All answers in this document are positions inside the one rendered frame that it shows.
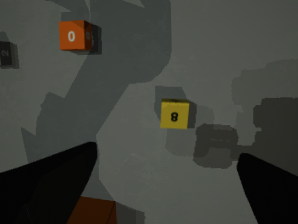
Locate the yellow block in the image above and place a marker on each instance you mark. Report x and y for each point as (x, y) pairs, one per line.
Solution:
(175, 113)

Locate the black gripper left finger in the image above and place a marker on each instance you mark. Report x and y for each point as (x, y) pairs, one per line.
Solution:
(45, 192)

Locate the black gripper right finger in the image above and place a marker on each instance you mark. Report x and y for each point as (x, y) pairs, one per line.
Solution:
(272, 192)

